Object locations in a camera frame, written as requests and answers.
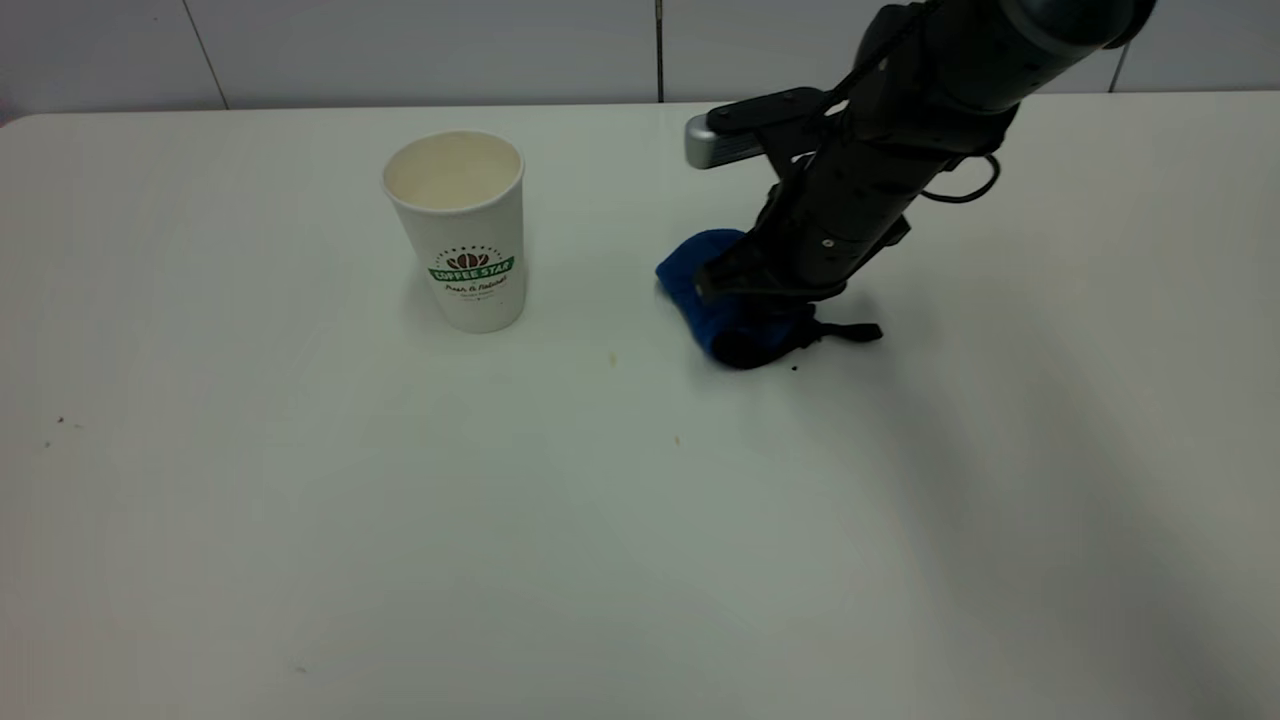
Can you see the white paper coffee cup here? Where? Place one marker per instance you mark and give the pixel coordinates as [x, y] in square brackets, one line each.
[465, 250]

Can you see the blue microfiber cloth black trim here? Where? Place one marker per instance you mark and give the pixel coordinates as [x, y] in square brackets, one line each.
[720, 320]

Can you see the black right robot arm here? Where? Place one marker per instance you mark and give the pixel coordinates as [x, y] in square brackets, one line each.
[980, 60]

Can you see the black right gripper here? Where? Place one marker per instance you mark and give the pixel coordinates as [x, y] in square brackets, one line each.
[840, 220]

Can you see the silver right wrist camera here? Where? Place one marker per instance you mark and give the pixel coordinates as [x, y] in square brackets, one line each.
[720, 145]

